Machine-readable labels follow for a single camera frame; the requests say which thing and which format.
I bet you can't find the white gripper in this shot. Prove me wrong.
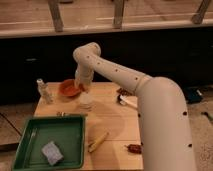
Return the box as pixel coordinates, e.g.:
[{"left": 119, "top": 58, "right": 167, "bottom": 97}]
[{"left": 74, "top": 69, "right": 92, "bottom": 91}]

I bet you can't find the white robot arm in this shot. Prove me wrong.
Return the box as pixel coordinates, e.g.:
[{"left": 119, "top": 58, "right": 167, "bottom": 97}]
[{"left": 73, "top": 42, "right": 197, "bottom": 171}]

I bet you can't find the white paper cup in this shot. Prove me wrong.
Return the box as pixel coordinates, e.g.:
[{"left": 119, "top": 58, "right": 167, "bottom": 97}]
[{"left": 79, "top": 92, "right": 92, "bottom": 109}]

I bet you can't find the orange bowl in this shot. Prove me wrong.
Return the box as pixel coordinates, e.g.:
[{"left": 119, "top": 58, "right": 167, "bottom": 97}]
[{"left": 59, "top": 79, "right": 82, "bottom": 97}]

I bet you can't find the dark brown small object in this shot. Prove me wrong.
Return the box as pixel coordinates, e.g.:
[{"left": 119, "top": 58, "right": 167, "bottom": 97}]
[{"left": 116, "top": 88, "right": 132, "bottom": 96}]

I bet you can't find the white plastic bottle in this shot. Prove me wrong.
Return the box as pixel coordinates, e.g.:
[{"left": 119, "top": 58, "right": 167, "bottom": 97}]
[{"left": 36, "top": 79, "right": 53, "bottom": 104}]

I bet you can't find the small metal object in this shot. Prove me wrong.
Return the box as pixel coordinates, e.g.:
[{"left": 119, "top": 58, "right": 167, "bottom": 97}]
[{"left": 56, "top": 112, "right": 67, "bottom": 117}]

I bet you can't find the yellow corn cob toy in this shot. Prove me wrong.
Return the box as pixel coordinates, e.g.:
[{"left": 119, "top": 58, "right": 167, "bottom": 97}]
[{"left": 88, "top": 132, "right": 109, "bottom": 153}]

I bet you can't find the green plastic tray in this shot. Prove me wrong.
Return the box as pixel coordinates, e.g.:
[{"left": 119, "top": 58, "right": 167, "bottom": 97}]
[{"left": 12, "top": 115, "right": 85, "bottom": 171}]

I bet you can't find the grey blue sponge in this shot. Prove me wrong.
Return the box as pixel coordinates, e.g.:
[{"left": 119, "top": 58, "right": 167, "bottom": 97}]
[{"left": 42, "top": 141, "right": 63, "bottom": 166}]

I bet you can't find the white handled brush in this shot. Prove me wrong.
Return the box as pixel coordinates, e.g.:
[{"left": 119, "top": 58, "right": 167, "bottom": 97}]
[{"left": 117, "top": 95, "right": 137, "bottom": 108}]

